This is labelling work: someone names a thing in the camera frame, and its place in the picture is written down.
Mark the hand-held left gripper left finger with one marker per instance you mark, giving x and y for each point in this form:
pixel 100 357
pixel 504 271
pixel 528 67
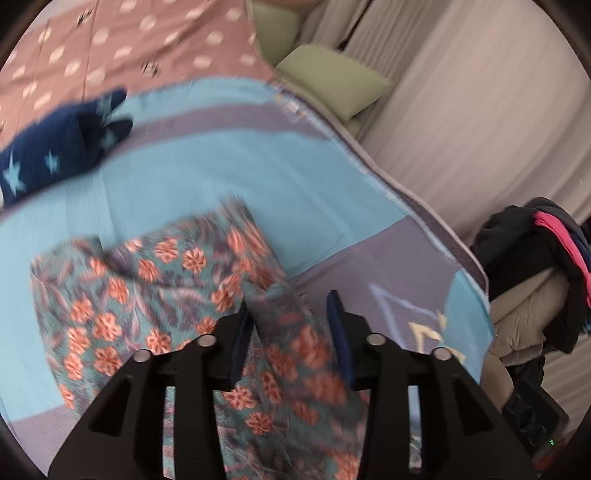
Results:
pixel 242 341

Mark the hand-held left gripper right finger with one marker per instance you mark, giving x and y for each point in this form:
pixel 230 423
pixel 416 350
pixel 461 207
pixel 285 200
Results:
pixel 339 337

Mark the teal floral patterned garment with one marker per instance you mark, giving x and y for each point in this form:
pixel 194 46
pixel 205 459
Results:
pixel 184 295

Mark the pile of dark clothes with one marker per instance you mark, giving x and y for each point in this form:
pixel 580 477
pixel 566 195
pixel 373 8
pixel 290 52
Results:
pixel 512 244

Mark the beige chair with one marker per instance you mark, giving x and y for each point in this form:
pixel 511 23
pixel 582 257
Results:
pixel 521 318

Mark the pink garment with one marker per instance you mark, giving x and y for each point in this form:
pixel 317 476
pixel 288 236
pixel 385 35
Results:
pixel 565 244

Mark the teal and grey blanket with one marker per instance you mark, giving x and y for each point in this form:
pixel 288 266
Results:
pixel 221 161

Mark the large green pillow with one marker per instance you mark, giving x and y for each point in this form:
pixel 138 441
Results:
pixel 332 76

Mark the navy star print garment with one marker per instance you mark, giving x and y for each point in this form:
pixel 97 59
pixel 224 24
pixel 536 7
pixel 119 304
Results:
pixel 55 143

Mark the grey curtain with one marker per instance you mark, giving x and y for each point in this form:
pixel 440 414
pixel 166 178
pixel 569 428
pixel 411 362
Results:
pixel 485 101

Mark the small green pillow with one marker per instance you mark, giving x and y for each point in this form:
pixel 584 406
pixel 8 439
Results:
pixel 274 27

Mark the pink dotted bedsheet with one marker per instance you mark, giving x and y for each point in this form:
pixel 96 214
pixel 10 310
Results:
pixel 115 41

